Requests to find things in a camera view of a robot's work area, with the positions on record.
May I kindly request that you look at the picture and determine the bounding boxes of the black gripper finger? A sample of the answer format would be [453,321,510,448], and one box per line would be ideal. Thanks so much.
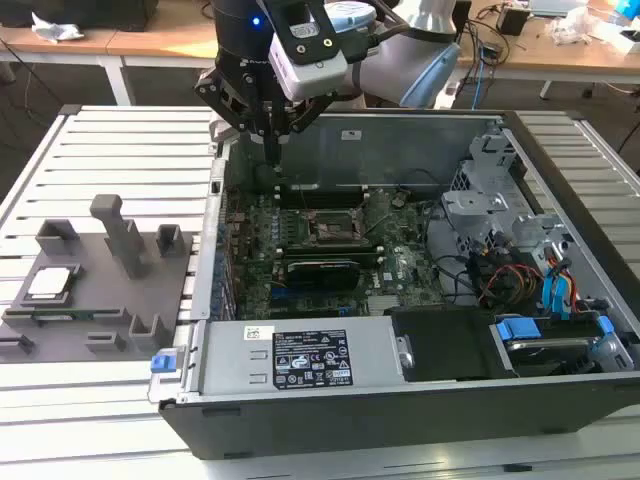
[193,68,275,166]
[273,92,335,166]

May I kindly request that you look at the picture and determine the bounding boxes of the metal socket cover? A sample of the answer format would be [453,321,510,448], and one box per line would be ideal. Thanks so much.
[358,189,395,239]

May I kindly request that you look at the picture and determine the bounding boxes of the silver square CPU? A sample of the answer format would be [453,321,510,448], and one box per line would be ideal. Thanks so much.
[25,266,77,300]

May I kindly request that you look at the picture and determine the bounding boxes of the CPU socket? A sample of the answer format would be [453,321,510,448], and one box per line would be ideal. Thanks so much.
[307,207,365,247]

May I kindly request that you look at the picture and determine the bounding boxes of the grey case corner hinge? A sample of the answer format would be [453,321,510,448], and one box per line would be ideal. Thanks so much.
[208,117,237,147]

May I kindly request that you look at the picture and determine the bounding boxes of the wooden office desk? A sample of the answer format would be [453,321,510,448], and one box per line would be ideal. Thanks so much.
[449,0,640,101]
[107,27,221,71]
[0,23,137,107]

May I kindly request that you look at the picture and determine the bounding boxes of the white power adapter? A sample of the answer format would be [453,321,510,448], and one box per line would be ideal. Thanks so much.
[433,79,462,110]

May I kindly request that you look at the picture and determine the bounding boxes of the black graphics card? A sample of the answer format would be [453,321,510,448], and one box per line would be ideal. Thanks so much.
[281,253,362,292]

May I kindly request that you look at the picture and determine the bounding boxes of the crumpled white paper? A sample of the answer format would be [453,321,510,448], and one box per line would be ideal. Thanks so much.
[30,10,86,44]

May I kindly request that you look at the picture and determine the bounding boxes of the green motherboard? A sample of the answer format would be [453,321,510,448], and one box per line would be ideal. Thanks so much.
[219,187,447,321]

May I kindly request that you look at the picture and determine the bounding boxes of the silver drive cage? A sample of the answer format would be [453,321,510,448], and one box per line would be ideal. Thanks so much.
[439,127,576,274]

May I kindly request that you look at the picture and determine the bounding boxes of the silver chipset heatsink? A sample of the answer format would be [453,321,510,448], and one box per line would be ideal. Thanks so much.
[367,294,400,317]

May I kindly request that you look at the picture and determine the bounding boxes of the small black box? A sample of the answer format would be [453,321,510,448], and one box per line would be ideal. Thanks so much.
[496,5,531,37]

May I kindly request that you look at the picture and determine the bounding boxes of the grey parts rack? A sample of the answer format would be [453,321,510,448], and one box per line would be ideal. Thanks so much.
[0,193,195,364]

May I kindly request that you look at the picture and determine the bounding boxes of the silver power supply unit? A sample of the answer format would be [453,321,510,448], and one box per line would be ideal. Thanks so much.
[192,319,404,404]

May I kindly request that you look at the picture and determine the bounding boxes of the green RAM stick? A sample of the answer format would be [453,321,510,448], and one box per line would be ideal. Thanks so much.
[2,308,126,323]

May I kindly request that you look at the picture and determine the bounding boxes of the blue case latch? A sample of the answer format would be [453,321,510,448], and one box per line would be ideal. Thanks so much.
[148,351,177,375]

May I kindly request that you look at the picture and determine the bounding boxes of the silver laptop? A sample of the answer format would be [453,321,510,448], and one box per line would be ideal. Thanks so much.
[528,0,589,15]

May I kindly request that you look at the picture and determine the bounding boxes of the clear plastic wrap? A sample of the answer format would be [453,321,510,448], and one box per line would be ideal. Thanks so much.
[543,5,604,47]

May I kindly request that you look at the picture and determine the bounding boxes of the hard disk in blue carrier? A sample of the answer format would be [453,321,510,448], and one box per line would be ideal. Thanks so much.
[491,313,619,379]

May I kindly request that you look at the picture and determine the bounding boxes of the black open PC case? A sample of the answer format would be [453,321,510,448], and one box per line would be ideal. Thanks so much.
[158,106,640,461]

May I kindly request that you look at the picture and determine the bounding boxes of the white flat box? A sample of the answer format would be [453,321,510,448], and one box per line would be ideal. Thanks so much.
[587,22,640,55]

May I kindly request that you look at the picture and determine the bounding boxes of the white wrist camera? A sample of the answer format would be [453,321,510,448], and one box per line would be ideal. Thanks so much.
[262,0,350,101]

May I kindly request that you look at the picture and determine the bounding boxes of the black wire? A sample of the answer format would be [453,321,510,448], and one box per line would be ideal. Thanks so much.
[422,197,481,304]

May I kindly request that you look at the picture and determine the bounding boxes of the blue network cable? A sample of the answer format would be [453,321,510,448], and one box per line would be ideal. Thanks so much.
[473,42,490,110]

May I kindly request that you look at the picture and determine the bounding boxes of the red yellow power wires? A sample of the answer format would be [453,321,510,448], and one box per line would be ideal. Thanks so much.
[469,243,547,307]

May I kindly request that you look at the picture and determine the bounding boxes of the blue flat data wire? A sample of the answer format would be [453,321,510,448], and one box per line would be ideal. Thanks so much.
[540,264,577,322]

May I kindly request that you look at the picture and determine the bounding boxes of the orange data wire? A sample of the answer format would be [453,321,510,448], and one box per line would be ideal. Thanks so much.
[545,249,609,315]

